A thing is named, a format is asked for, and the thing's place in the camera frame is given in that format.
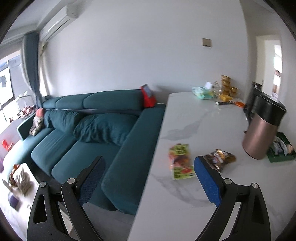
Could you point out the teal cushion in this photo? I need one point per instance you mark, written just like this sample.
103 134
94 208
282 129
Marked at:
63 120
105 128

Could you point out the rose gold trash can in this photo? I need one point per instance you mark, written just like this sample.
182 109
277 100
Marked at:
263 127

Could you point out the black glass kettle appliance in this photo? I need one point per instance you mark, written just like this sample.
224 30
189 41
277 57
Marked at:
252 100

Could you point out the patterned small pillow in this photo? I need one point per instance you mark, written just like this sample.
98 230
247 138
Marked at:
38 121

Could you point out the purple box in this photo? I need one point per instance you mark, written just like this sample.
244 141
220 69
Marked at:
13 201

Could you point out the blue curtain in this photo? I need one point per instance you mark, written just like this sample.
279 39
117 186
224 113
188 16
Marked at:
30 59

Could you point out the white coffee table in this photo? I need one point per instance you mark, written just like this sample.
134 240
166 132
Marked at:
18 218

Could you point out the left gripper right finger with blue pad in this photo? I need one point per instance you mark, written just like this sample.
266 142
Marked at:
252 221

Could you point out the clear glass jar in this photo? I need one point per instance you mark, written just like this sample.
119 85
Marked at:
217 89

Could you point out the yellow box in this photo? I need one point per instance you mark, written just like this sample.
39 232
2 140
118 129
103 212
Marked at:
225 98

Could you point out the teal sofa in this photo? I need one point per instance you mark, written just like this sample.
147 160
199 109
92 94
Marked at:
61 156

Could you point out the green dried vegetable snack bag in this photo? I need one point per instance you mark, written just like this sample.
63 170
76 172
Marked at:
181 164

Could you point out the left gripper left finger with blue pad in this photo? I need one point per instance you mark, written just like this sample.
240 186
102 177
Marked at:
46 222

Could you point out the white air conditioner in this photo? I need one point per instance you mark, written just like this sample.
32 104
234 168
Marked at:
61 20

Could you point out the brown nut snack packet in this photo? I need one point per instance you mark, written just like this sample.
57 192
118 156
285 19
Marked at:
218 159

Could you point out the wall switch plate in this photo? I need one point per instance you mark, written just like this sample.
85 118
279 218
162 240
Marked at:
206 42

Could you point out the green tray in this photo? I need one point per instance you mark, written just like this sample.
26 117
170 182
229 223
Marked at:
281 157

